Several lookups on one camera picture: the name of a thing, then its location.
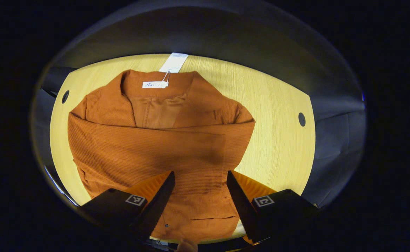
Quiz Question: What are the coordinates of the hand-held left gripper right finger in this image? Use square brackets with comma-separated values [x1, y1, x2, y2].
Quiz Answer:
[226, 170, 319, 244]

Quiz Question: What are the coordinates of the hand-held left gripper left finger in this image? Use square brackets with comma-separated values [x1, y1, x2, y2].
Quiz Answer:
[79, 171, 176, 242]

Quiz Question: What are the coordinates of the white paper hang tag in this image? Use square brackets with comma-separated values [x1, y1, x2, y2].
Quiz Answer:
[159, 52, 189, 73]

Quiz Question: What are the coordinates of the orange button jacket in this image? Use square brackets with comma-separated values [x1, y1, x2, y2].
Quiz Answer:
[68, 69, 256, 242]

